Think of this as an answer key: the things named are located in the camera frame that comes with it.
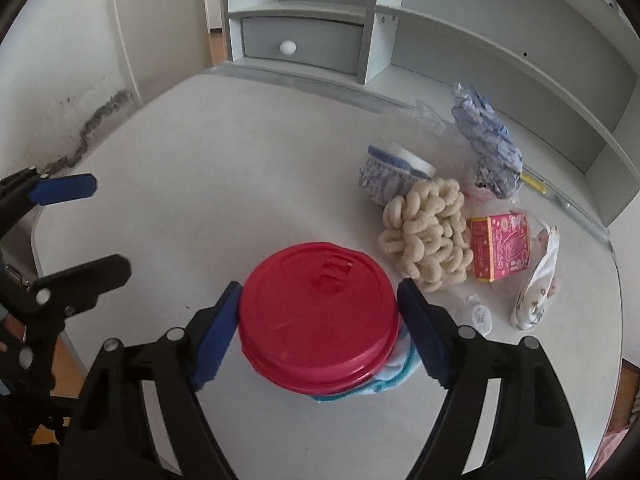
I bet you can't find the blue white crumpled wrapper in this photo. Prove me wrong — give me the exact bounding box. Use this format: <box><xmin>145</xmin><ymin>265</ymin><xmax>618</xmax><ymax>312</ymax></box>
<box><xmin>450</xmin><ymin>82</ymin><xmax>525</xmax><ymax>200</ymax></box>

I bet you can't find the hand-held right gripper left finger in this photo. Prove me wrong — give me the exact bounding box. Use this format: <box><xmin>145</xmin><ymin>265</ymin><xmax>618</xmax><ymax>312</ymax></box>
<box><xmin>59</xmin><ymin>281</ymin><xmax>244</xmax><ymax>480</ymax></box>

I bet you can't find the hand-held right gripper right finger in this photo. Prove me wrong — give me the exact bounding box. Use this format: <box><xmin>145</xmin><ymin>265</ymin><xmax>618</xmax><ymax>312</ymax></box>
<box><xmin>396</xmin><ymin>278</ymin><xmax>586</xmax><ymax>480</ymax></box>

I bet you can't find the beige foam ring chain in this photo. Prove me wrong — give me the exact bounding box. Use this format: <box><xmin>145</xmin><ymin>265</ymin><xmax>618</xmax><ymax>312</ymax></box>
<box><xmin>377</xmin><ymin>177</ymin><xmax>475</xmax><ymax>293</ymax></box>

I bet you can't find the grey drawer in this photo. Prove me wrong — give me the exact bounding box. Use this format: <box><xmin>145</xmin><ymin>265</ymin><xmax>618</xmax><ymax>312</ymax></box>
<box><xmin>241</xmin><ymin>16</ymin><xmax>365</xmax><ymax>75</ymax></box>

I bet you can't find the pink cloth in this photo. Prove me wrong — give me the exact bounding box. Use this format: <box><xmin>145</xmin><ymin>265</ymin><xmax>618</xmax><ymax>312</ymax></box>
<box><xmin>592</xmin><ymin>422</ymin><xmax>635</xmax><ymax>478</ymax></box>

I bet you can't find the yellow stick wrapper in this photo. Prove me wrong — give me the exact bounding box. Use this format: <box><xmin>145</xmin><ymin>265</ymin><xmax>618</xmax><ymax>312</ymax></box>
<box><xmin>520</xmin><ymin>171</ymin><xmax>573</xmax><ymax>211</ymax></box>

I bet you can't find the clear plastic bag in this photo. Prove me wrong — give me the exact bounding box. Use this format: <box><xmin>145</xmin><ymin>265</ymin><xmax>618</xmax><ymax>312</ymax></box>
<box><xmin>412</xmin><ymin>100</ymin><xmax>481</xmax><ymax>201</ymax></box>

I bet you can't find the paper cup with red lid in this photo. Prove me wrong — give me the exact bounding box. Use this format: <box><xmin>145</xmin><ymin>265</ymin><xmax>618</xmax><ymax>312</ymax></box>
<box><xmin>237</xmin><ymin>241</ymin><xmax>423</xmax><ymax>403</ymax></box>

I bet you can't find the white bottle cap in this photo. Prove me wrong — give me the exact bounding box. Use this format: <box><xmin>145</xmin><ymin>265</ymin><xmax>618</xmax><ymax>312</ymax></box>
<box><xmin>467</xmin><ymin>304</ymin><xmax>495</xmax><ymax>336</ymax></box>

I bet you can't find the white door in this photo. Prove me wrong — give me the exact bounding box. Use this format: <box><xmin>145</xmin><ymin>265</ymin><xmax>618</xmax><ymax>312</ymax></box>
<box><xmin>110</xmin><ymin>0</ymin><xmax>211</xmax><ymax>106</ymax></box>

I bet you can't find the grey white shelf unit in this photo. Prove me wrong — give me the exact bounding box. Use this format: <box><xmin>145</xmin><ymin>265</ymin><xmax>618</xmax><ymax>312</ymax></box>
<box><xmin>220</xmin><ymin>0</ymin><xmax>640</xmax><ymax>226</ymax></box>

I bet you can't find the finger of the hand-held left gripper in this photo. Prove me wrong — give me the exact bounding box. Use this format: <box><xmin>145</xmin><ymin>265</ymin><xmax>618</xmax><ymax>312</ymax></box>
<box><xmin>0</xmin><ymin>167</ymin><xmax>98</xmax><ymax>246</ymax></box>
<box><xmin>27</xmin><ymin>254</ymin><xmax>133</xmax><ymax>323</ymax></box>

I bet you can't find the white printed sachet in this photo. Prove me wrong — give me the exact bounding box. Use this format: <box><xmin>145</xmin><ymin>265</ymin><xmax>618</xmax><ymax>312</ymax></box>
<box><xmin>509</xmin><ymin>225</ymin><xmax>561</xmax><ymax>332</ymax></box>

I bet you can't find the pink carton box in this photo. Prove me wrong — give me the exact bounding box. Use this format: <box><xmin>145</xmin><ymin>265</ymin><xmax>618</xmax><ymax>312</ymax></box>
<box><xmin>470</xmin><ymin>212</ymin><xmax>532</xmax><ymax>285</ymax></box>

